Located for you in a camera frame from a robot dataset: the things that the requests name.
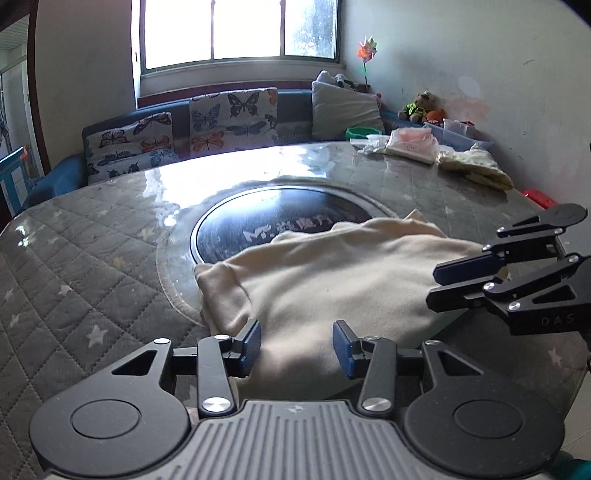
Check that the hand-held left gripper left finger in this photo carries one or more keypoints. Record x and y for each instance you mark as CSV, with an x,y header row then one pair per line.
x,y
252,344

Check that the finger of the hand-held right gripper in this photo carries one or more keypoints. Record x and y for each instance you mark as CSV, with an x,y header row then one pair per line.
x,y
461,297
466,270

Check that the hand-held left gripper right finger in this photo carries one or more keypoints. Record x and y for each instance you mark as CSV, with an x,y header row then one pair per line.
x,y
342,348

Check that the cream long-sleeved garment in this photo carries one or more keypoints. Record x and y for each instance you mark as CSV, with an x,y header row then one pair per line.
x,y
346,277

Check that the red plastic toy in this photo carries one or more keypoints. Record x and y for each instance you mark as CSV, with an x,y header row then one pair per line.
x,y
539,197

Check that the yellow folded cloth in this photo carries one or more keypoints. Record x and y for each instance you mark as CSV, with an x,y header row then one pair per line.
x,y
475,166

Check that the black round hotplate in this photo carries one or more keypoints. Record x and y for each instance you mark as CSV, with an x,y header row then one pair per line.
x,y
277,212

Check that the pink tissue packet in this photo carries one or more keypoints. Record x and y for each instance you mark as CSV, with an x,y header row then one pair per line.
x,y
413,145

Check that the clear plastic storage box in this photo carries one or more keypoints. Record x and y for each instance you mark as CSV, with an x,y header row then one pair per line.
x,y
455,134

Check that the teal cloth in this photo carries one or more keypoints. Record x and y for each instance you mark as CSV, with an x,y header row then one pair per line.
x,y
577,468

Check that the white plastic bag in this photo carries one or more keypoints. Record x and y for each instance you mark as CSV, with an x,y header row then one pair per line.
x,y
371,145

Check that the orange toy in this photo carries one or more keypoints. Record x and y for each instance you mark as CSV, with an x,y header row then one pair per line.
x,y
436,115

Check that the brown teddy bear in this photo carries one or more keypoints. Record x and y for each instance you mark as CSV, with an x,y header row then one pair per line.
x,y
422,107

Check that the green plastic basin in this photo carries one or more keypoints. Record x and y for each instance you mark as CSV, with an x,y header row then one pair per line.
x,y
364,131

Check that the pink plush toy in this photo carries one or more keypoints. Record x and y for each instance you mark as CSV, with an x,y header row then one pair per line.
x,y
378,100

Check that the grey pillow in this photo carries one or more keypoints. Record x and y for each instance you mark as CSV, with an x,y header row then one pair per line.
x,y
344,110

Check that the large butterfly print pillow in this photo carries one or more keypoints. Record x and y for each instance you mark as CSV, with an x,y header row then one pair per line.
x,y
231,120

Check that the white and black plush toy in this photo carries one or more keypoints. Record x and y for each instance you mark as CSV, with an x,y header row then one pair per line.
x,y
339,81

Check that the blue sofa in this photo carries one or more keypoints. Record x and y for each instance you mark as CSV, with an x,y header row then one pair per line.
x,y
181,123

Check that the small butterfly print pillow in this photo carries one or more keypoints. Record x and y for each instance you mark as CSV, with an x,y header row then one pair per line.
x,y
129,143

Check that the colourful pinwheel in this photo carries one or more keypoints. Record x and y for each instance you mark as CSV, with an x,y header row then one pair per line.
x,y
367,50

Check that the blue wooden furniture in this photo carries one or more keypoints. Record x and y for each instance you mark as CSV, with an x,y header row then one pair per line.
x,y
16,180

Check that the window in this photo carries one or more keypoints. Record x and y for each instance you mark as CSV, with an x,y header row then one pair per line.
x,y
231,27

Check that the dark wooden door frame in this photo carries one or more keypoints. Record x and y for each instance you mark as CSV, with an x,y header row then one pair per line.
x,y
39,92

